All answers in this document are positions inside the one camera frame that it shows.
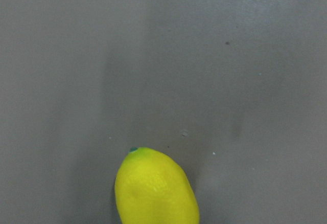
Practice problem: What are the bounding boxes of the yellow lemon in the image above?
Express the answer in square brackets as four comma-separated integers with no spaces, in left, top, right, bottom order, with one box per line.
[114,147,200,223]

